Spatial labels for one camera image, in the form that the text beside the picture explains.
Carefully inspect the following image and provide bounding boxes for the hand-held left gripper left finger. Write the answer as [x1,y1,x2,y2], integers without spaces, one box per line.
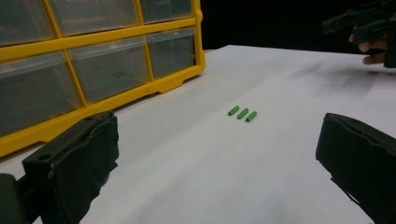
[21,110,120,224]

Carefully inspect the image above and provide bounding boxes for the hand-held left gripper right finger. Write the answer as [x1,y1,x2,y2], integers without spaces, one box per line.
[315,112,396,224]

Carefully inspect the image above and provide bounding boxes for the yellow plastic drawer organizer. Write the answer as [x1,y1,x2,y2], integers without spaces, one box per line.
[0,0,206,159]

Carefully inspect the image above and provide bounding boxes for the set of clear organizer drawers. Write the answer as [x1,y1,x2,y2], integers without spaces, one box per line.
[0,0,196,138]

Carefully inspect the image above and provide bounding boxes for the white table sheet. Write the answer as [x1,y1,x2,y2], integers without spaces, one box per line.
[0,45,396,224]

